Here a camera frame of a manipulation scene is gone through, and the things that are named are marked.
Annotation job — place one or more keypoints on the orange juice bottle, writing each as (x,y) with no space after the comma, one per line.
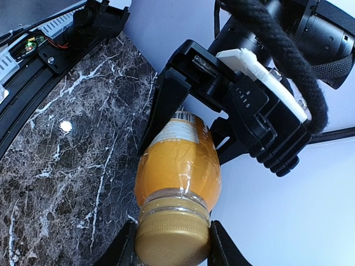
(181,162)

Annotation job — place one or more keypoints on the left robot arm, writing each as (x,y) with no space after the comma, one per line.
(304,41)

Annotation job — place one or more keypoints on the black front rail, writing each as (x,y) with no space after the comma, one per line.
(31,84)

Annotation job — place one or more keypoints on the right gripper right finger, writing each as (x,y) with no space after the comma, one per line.
(224,251)

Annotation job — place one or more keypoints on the white slotted cable duct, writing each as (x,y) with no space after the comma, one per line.
(39,40)

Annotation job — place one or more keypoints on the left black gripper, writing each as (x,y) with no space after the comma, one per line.
(193,70)

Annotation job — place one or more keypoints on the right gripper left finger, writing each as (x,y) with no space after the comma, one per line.
(121,251)

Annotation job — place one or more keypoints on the gold bottle cap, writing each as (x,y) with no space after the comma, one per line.
(172,238)

